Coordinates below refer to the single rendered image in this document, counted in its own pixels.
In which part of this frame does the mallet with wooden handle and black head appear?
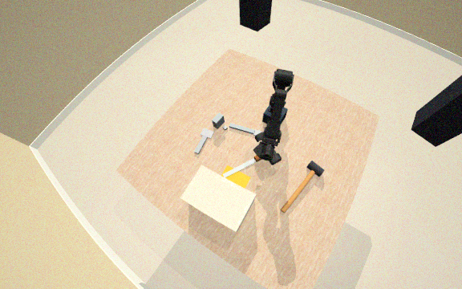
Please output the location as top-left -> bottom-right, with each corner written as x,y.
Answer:
281,161 -> 325,213

